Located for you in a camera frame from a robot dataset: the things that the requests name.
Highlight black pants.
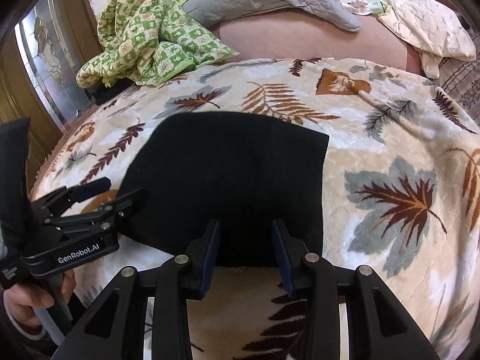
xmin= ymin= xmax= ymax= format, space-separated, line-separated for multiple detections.
xmin=117 ymin=111 xmax=329 ymax=267

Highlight left hand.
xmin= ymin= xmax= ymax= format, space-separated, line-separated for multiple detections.
xmin=3 ymin=283 xmax=54 ymax=335

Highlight wooden glass door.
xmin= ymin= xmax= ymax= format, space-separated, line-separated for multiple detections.
xmin=1 ymin=0 xmax=101 ymax=188

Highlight green checkered quilt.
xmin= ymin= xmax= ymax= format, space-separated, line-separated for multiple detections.
xmin=76 ymin=0 xmax=238 ymax=89

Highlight pink bed sheet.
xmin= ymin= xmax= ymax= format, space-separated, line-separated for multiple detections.
xmin=213 ymin=10 xmax=422 ymax=75

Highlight striped patterned bedspread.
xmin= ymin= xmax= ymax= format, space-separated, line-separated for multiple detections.
xmin=421 ymin=55 xmax=479 ymax=135

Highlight cream crumpled cloth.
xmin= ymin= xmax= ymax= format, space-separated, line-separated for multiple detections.
xmin=344 ymin=0 xmax=477 ymax=80

